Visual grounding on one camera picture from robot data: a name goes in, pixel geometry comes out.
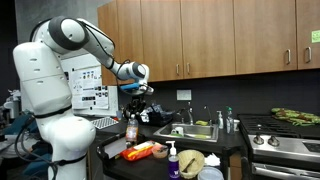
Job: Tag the white paper napkin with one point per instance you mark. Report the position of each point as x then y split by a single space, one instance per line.
212 160

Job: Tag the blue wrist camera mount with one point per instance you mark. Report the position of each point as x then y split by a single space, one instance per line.
130 86

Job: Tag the woven wicker basket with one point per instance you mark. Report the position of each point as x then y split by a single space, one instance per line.
196 160

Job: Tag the black countertop appliance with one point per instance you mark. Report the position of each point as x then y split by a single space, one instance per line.
160 116

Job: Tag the orange snack bag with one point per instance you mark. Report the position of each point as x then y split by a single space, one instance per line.
138 151

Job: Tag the white mug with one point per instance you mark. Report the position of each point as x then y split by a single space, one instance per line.
178 130

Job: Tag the purple soap pump bottle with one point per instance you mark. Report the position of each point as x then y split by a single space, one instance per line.
173 166

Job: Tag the green sticky note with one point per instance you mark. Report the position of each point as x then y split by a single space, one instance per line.
316 36

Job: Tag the spray bottle with green top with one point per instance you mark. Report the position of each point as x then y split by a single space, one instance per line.
230 125

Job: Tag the black plastic spoon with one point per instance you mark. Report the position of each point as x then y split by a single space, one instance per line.
162 149

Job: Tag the chrome kitchen faucet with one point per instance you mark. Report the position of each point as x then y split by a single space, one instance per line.
190 116

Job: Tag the clear bottle with orange label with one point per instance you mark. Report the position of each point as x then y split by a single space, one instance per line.
132 131

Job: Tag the stainless steel sink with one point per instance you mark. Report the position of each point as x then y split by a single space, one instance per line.
191 128

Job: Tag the metal fork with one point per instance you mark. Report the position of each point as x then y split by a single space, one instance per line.
189 165

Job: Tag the stainless gas stove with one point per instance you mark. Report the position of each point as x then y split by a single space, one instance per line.
286 150

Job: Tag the blue fabric chair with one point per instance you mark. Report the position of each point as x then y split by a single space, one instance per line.
16 125

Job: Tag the plastic bowl of orange food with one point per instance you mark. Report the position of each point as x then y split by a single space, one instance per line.
160 154

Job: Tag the clear soap dispenser bottle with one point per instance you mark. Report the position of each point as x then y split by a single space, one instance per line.
220 122

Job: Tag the white poster board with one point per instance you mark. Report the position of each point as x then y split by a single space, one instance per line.
86 86

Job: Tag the small white cup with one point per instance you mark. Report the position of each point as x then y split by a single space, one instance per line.
237 126

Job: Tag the white lab machine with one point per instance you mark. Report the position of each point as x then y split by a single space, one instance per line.
13 105

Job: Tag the wooden wall cabinets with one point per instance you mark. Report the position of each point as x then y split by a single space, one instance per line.
206 36

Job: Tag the white wall outlet plate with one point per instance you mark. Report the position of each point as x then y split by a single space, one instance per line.
184 95

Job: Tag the green patterned oven mitt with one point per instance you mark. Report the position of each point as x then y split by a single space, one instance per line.
293 117

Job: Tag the black utility cart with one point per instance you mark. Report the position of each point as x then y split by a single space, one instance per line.
140 170

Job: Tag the yellow green sponge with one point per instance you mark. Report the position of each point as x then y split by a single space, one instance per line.
201 123

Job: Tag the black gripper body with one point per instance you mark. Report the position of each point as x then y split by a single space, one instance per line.
137 102

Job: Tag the silver stove knob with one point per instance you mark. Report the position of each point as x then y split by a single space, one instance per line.
273 141
258 139

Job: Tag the white plastic lid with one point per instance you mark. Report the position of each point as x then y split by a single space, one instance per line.
210 174

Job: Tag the thin chrome tap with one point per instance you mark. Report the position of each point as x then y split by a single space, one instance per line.
210 118

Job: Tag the white paper sheet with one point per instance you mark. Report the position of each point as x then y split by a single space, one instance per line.
115 148

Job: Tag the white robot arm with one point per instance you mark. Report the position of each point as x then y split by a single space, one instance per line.
46 83

